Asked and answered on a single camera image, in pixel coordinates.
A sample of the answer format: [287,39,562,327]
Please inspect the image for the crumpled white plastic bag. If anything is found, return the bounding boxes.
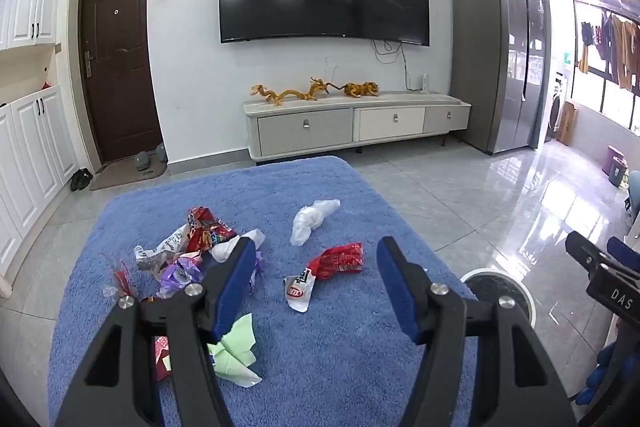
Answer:
[290,199,342,247]
[210,228,267,264]

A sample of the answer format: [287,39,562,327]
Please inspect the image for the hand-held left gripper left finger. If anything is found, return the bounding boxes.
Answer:
[54,236,258,427]

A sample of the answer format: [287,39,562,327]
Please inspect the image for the black television cable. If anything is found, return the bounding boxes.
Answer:
[372,39,426,90]

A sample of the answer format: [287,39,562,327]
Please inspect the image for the dark brown door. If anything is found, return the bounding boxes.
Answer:
[79,0,163,165]

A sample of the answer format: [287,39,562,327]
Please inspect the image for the orange tiger figurine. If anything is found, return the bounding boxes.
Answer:
[342,82,382,98]

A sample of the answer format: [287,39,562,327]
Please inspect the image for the white round trash can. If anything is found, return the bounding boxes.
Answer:
[459,268,537,333]

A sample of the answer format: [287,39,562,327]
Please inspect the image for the white printed wrapper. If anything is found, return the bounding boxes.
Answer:
[133,227,191,275]

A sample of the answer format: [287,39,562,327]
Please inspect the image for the row of hanging clothes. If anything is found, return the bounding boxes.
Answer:
[577,9,640,92]

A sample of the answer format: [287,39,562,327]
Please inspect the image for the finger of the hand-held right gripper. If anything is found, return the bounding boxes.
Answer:
[606,237,640,275]
[565,231,621,277]

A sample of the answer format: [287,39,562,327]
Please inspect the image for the brown door mat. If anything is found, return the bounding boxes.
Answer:
[89,162,168,192]

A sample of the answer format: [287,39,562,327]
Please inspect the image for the white washing machine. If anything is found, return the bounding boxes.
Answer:
[549,74,568,138]

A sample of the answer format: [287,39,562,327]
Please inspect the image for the grey bin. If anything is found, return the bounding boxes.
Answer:
[607,158,629,190]

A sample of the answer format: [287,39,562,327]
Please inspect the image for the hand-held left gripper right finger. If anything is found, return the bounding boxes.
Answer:
[376,236,577,427]

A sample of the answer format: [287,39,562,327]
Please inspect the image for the red colourful snack bag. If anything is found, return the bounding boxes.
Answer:
[186,207,238,253]

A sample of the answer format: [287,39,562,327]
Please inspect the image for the red snack wrapper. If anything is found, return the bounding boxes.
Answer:
[307,243,365,280]

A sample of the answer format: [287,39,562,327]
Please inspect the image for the white wrapper with red logo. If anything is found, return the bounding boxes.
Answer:
[284,268,317,313]

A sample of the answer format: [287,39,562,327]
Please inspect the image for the purple bin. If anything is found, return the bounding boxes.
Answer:
[604,145,626,180]

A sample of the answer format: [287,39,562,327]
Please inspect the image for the small purple wrapper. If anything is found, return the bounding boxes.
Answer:
[247,249,266,293]

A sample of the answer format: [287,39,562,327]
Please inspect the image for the clear red candy wrapper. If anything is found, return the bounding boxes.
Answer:
[102,254,141,300]

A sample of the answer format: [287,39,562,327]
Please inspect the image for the black shoes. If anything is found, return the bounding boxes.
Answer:
[70,168,94,192]

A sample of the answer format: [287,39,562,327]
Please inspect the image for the purple plastic wrapper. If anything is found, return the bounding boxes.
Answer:
[157,252,206,300]

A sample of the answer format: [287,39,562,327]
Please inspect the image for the crumpled green paper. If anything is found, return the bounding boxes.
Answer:
[207,313,263,389]

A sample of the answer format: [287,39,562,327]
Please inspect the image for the grey refrigerator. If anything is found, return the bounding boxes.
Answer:
[450,0,547,155]

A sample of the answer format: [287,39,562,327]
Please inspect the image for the gold dragon figurine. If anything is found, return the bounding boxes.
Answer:
[250,77,341,104]

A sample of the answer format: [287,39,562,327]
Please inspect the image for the cardboard box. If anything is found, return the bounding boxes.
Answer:
[556,101,580,146]

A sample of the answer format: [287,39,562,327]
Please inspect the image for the blue fluffy blanket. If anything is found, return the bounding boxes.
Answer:
[47,155,481,427]

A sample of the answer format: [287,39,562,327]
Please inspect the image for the white grey television cabinet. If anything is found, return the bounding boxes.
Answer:
[243,91,472,165]

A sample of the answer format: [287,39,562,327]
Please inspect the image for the person's right hand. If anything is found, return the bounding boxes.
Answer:
[575,341,621,409]

